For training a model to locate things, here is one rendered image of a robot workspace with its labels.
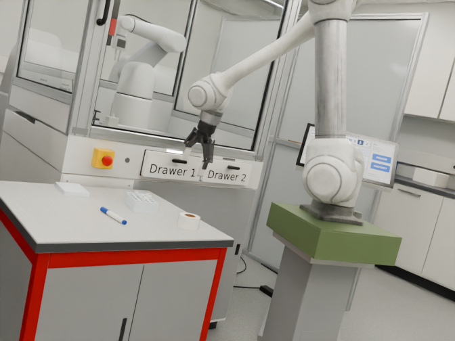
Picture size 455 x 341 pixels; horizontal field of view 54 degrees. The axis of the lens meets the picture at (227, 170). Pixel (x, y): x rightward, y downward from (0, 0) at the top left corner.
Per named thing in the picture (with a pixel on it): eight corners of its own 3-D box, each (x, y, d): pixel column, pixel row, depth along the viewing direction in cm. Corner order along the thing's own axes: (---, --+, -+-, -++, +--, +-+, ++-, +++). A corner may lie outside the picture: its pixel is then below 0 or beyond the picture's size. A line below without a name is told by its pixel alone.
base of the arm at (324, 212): (373, 227, 162) (377, 212, 161) (321, 220, 155) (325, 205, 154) (345, 214, 179) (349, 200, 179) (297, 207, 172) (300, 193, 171)
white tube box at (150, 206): (156, 214, 153) (159, 203, 153) (133, 212, 149) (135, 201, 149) (146, 203, 164) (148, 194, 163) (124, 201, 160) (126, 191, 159)
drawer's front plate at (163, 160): (198, 181, 203) (203, 158, 202) (142, 176, 184) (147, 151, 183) (196, 180, 204) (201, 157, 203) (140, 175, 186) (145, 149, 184)
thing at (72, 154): (257, 189, 231) (263, 162, 229) (61, 172, 165) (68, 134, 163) (164, 151, 303) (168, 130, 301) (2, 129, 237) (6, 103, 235)
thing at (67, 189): (89, 197, 155) (90, 193, 155) (63, 195, 150) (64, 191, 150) (78, 187, 165) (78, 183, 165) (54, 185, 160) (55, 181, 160)
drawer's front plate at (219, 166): (247, 185, 224) (252, 164, 222) (202, 181, 205) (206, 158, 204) (245, 185, 225) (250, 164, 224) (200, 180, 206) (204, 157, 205)
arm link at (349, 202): (357, 205, 170) (372, 149, 167) (351, 210, 153) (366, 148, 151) (317, 194, 176) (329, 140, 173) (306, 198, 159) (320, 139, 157)
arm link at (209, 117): (215, 107, 187) (210, 120, 188) (198, 103, 181) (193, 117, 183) (227, 115, 180) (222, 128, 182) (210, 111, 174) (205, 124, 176)
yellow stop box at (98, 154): (112, 170, 172) (116, 151, 171) (95, 168, 168) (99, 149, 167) (107, 166, 176) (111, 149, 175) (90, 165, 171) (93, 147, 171)
